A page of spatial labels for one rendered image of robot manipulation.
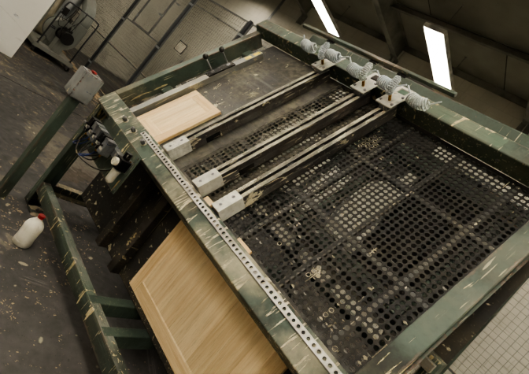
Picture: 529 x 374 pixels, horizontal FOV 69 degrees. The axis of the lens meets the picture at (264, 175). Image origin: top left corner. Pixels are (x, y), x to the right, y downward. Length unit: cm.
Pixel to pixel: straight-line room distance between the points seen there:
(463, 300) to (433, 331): 16
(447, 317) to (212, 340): 93
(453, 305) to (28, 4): 557
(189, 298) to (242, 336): 34
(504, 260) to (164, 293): 145
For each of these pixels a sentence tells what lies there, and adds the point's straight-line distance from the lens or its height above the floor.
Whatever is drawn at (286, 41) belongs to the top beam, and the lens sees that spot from 274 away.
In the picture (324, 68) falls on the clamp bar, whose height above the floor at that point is 181.
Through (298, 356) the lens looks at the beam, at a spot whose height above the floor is 83.
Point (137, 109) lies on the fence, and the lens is 245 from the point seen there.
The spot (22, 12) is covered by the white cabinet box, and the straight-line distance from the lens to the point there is 598.
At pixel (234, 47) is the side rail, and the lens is 289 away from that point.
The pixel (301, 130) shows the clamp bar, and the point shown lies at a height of 143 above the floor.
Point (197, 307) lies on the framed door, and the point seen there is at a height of 50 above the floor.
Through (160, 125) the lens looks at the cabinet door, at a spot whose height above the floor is 96.
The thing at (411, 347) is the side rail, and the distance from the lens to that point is 136.
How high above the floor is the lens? 128
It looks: 4 degrees down
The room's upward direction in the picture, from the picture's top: 40 degrees clockwise
